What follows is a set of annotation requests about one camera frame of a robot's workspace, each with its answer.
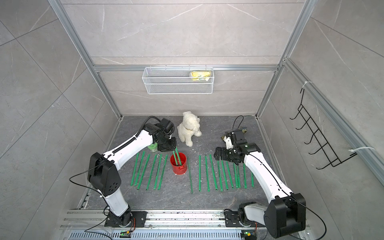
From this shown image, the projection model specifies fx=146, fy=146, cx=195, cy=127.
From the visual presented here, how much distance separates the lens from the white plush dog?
925 mm

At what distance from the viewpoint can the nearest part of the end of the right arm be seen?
56 centimetres

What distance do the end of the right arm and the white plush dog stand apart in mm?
251
